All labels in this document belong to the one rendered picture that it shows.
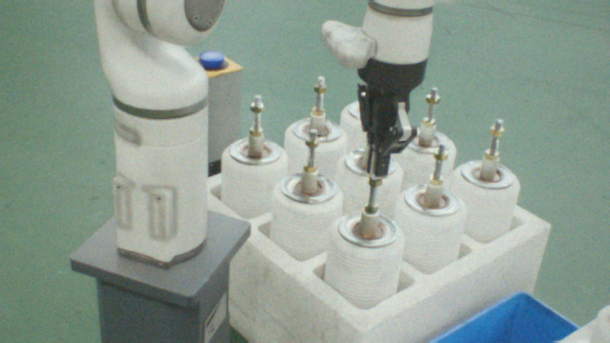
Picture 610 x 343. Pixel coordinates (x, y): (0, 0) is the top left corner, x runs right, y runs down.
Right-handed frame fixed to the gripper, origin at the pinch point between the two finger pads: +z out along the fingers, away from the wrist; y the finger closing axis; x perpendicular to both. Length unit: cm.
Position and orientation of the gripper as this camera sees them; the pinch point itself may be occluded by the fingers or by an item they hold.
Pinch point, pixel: (377, 161)
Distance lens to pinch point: 94.0
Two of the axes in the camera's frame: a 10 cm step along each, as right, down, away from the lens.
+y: -3.0, -5.1, 8.1
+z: -0.8, 8.6, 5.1
